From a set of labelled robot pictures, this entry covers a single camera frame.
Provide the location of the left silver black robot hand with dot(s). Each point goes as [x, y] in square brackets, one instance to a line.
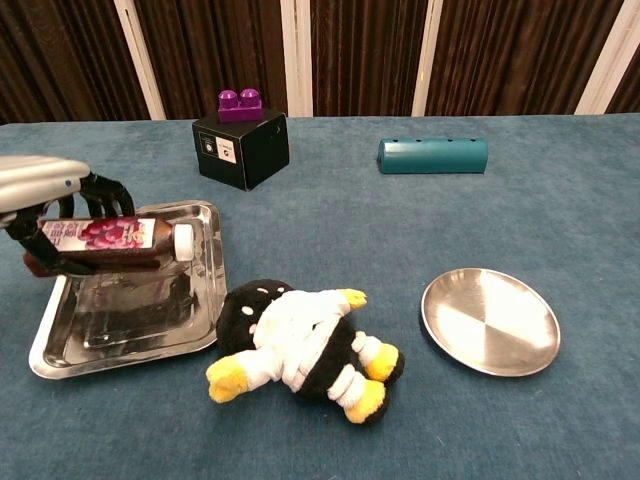
[35, 182]

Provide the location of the dark red juice bottle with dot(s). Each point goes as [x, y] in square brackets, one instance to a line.
[110, 235]

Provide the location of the black white penguin plush toy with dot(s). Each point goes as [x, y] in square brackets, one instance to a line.
[300, 340]

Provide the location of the rectangular steel tray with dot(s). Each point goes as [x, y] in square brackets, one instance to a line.
[125, 320]

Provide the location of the purple toy brick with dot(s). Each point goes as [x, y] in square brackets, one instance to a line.
[240, 110]

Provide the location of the black cardboard box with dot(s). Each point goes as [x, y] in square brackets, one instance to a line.
[260, 155]

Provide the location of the dark brown curtain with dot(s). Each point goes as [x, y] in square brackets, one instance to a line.
[225, 50]

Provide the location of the teal half-cylinder block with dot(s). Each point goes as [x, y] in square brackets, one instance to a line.
[430, 160]

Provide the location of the blue felt table cloth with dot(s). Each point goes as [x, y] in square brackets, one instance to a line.
[450, 225]

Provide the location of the round steel plate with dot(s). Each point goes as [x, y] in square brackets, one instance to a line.
[490, 325]

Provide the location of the white frame post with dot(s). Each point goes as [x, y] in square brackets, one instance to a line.
[296, 60]
[140, 60]
[427, 60]
[607, 55]

